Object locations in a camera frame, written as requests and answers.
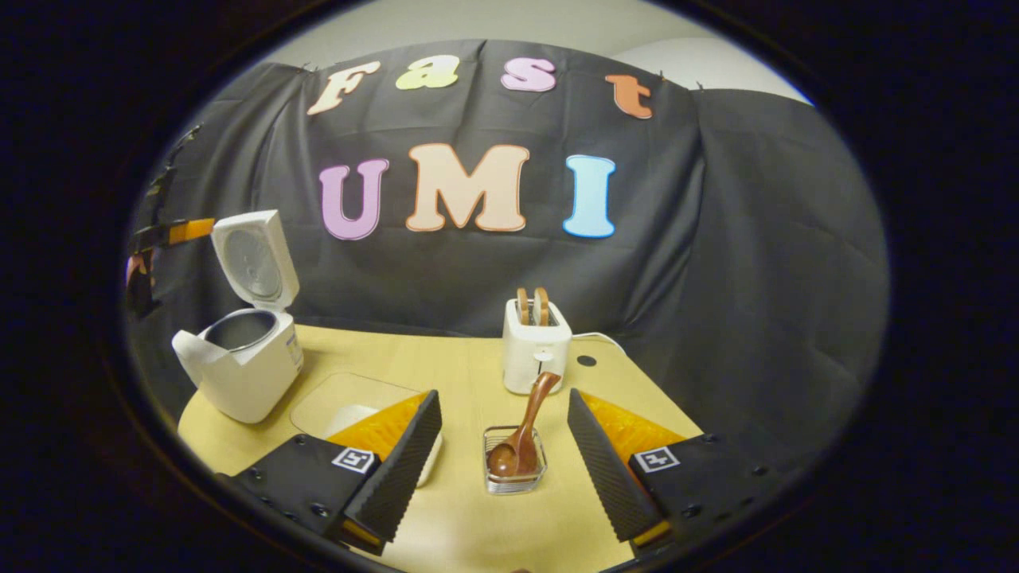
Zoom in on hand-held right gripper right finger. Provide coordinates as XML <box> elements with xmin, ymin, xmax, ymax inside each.
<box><xmin>567</xmin><ymin>388</ymin><xmax>785</xmax><ymax>558</ymax></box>

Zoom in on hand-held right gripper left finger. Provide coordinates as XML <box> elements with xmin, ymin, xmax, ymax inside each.
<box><xmin>231</xmin><ymin>390</ymin><xmax>443</xmax><ymax>556</ymax></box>

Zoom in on clear chopstick holder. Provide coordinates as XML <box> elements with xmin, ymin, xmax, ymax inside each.
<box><xmin>483</xmin><ymin>426</ymin><xmax>549</xmax><ymax>495</ymax></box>

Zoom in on clear box of rice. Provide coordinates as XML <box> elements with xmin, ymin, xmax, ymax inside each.
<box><xmin>290</xmin><ymin>372</ymin><xmax>443</xmax><ymax>488</ymax></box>

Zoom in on brown wooden spoon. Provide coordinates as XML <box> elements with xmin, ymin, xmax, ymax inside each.
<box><xmin>487</xmin><ymin>372</ymin><xmax>561</xmax><ymax>478</ymax></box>

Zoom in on white rice cooker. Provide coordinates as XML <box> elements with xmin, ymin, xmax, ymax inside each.
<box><xmin>172</xmin><ymin>210</ymin><xmax>304</xmax><ymax>424</ymax></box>

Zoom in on white toaster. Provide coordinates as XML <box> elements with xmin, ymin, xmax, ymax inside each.
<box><xmin>502</xmin><ymin>299</ymin><xmax>572</xmax><ymax>395</ymax></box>

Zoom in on black backdrop cloth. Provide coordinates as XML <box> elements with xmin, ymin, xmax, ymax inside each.
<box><xmin>127</xmin><ymin>40</ymin><xmax>890</xmax><ymax>470</ymax></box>

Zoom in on white power cable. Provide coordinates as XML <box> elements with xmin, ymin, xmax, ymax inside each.
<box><xmin>571</xmin><ymin>332</ymin><xmax>627</xmax><ymax>355</ymax></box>

